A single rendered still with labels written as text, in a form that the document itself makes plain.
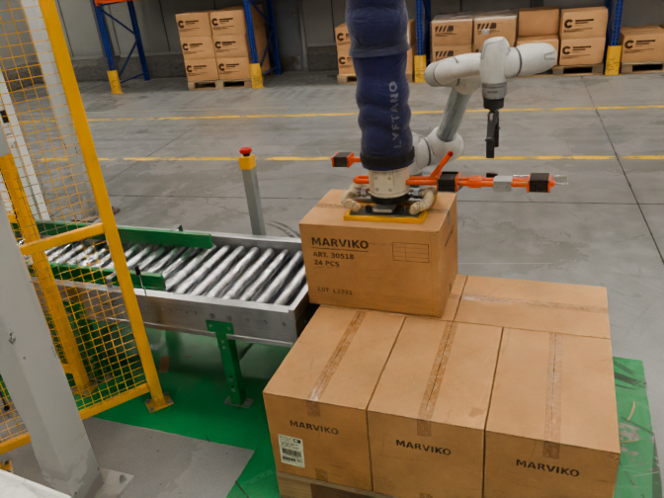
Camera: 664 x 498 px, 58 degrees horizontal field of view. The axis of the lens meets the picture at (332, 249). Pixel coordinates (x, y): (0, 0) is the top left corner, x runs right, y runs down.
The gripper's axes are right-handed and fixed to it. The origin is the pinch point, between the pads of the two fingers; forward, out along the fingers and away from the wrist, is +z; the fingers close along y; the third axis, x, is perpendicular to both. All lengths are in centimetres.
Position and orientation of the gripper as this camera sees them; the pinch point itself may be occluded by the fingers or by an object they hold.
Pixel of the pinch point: (492, 149)
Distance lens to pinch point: 245.9
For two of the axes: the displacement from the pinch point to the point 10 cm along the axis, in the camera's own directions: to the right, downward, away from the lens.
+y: -3.5, 4.5, -8.2
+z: 1.0, 8.9, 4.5
